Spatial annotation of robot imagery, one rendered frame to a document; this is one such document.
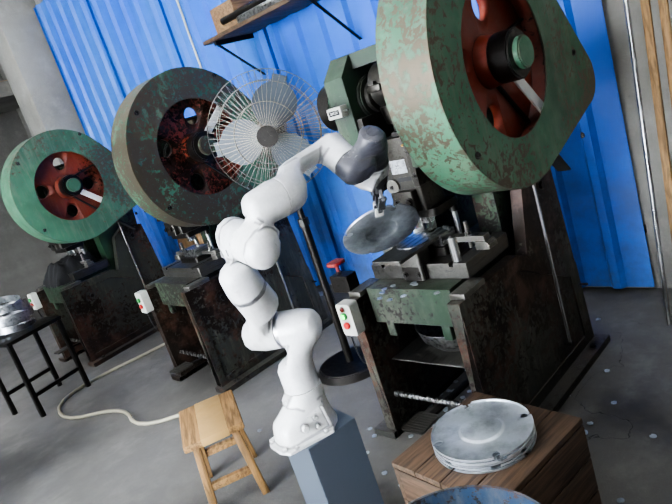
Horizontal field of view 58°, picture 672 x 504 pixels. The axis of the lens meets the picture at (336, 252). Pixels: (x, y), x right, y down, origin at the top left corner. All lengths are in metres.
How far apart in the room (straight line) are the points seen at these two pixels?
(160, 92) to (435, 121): 1.82
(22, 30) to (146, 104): 4.00
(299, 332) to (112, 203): 3.35
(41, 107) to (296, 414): 5.49
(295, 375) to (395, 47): 0.97
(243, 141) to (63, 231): 2.16
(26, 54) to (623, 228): 5.71
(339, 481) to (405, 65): 1.23
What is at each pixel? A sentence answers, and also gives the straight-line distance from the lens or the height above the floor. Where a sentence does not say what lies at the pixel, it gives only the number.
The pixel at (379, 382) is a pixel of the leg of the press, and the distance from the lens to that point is 2.50.
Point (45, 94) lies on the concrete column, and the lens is 6.96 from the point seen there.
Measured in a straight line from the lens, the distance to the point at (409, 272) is 2.27.
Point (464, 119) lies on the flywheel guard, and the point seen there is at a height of 1.21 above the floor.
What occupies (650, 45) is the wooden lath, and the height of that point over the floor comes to 1.18.
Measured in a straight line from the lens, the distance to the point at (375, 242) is 2.24.
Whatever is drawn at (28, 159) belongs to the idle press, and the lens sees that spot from 4.74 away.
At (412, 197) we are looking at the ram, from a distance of 2.21.
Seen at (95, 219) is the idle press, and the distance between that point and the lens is 4.86.
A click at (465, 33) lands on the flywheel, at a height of 1.43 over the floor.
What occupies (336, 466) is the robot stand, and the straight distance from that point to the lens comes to 1.94.
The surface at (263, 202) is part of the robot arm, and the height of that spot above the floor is 1.18.
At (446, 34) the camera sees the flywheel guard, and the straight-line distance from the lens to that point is 1.77.
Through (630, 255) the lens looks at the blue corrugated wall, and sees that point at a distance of 3.35.
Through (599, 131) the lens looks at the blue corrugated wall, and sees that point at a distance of 3.19.
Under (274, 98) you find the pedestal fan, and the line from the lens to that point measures 2.80.
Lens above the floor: 1.39
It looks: 14 degrees down
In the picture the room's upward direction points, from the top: 18 degrees counter-clockwise
